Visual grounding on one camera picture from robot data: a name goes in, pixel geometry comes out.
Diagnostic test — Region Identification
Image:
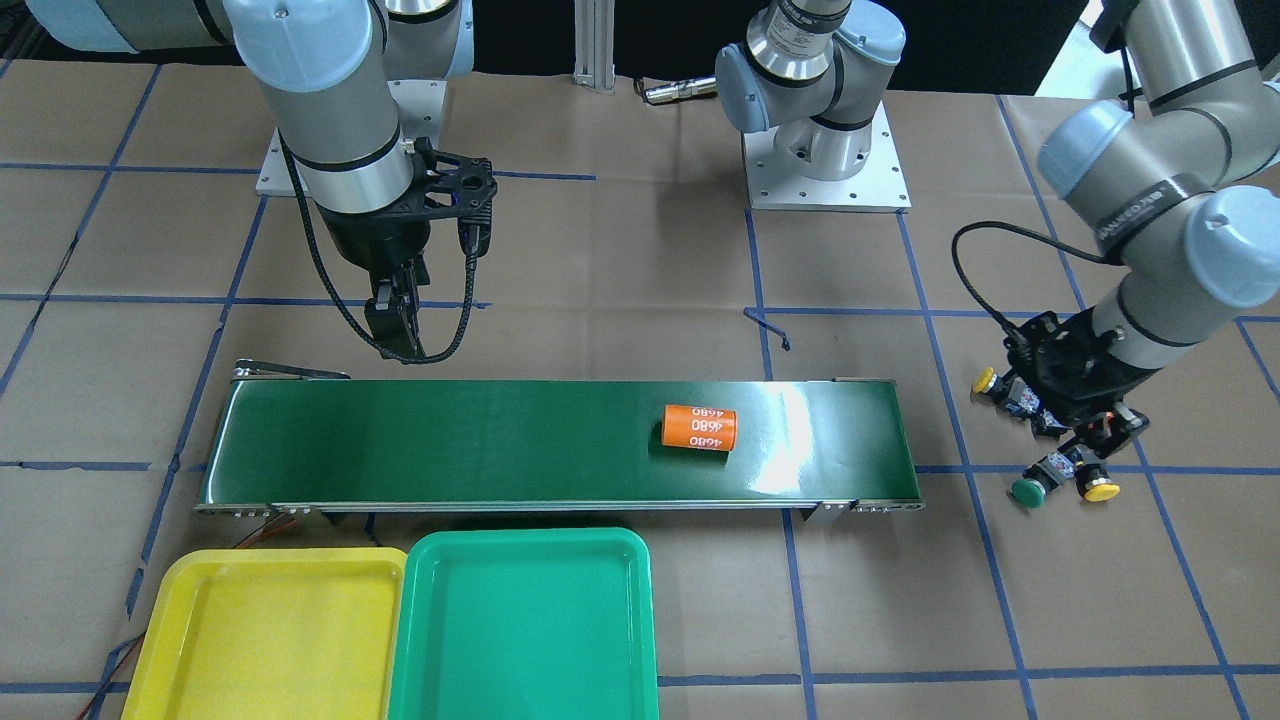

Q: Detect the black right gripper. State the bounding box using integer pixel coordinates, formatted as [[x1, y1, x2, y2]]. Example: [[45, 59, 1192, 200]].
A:
[[325, 200, 430, 359]]

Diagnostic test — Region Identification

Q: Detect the green conveyor belt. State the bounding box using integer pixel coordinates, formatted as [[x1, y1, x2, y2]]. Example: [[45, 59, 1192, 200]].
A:
[[197, 375, 923, 515]]

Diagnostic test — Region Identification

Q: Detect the yellow push button near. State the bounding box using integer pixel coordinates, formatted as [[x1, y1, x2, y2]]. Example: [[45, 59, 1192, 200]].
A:
[[1074, 461, 1120, 503]]

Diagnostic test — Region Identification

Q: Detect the aluminium frame post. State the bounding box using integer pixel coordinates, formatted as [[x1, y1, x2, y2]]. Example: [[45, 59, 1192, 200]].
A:
[[571, 0, 616, 95]]

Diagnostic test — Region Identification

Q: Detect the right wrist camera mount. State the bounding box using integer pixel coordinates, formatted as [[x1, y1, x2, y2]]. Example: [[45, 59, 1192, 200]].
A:
[[393, 137, 498, 228]]

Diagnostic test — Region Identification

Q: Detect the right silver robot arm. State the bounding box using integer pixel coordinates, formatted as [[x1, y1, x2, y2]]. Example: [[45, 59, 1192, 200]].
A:
[[29, 1, 497, 365]]

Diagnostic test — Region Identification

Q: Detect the green plastic tray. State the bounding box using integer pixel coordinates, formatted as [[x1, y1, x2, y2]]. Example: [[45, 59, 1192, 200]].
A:
[[387, 527, 660, 719]]

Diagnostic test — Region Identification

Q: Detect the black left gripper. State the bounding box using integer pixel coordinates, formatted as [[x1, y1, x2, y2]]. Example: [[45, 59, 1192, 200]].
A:
[[1005, 311, 1149, 427]]

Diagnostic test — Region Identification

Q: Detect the red thin wire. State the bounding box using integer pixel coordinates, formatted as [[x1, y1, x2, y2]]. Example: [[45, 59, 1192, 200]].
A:
[[84, 512, 301, 720]]

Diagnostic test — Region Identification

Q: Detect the green push button near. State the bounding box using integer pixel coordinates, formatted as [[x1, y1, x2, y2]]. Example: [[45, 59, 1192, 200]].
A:
[[1009, 451, 1078, 509]]

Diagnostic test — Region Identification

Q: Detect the yellow plastic tray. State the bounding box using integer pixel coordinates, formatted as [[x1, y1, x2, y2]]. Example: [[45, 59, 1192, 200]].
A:
[[123, 547, 406, 719]]

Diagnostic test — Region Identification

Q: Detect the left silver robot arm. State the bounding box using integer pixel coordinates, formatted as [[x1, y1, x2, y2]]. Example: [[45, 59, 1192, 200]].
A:
[[714, 1, 1277, 430]]

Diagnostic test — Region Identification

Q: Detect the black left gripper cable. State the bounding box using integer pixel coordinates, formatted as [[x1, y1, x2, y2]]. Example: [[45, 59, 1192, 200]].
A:
[[951, 222, 1121, 346]]

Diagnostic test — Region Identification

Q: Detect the yellow push button far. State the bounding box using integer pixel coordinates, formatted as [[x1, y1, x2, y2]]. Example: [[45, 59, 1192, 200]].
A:
[[972, 366, 1039, 416]]

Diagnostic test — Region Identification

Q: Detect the yellow push button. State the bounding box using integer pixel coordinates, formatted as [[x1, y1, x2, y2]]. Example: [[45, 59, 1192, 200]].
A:
[[972, 366, 1039, 416], [1074, 461, 1120, 503]]

